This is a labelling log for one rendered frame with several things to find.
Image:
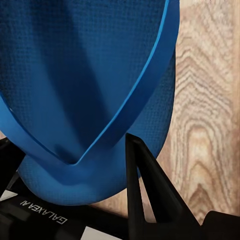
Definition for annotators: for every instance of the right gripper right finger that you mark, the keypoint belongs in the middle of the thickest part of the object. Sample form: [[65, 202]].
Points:
[[174, 220]]

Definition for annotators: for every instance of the sandal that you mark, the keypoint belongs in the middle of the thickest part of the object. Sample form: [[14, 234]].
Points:
[[75, 77]]

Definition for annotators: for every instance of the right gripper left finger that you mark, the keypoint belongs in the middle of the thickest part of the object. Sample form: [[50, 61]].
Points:
[[10, 159]]

